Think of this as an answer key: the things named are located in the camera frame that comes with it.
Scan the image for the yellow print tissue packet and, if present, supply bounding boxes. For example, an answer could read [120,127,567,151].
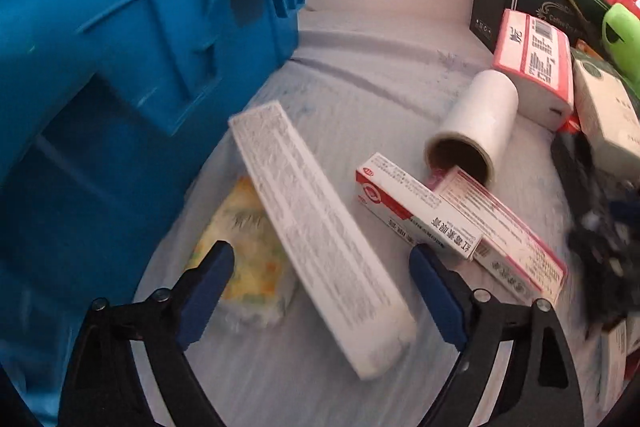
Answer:
[185,177,298,332]

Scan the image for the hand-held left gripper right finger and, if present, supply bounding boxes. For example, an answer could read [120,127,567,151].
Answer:
[409,243,585,427]

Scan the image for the white paper roll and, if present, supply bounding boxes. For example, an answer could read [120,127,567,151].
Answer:
[424,69,519,185]

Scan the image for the pink white barcode box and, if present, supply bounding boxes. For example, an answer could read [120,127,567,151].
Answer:
[492,8,576,132]

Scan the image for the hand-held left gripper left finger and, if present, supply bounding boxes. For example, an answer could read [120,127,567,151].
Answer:
[57,241,236,427]

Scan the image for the white box green label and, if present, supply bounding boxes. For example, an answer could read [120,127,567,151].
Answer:
[570,48,640,168]

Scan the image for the black folded umbrella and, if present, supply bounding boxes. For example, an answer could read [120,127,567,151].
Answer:
[550,132,640,328]

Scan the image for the green plush frog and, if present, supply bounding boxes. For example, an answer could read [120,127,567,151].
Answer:
[600,0,640,90]

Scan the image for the long white box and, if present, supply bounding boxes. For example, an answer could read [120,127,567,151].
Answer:
[227,101,418,382]

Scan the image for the pink white medicine box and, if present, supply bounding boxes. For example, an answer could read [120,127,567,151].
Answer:
[434,167,569,304]

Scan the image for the blue plastic crate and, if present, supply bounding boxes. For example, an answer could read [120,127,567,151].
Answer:
[0,0,331,423]

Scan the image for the red white medicine box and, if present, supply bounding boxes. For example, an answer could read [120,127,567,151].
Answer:
[356,153,483,261]

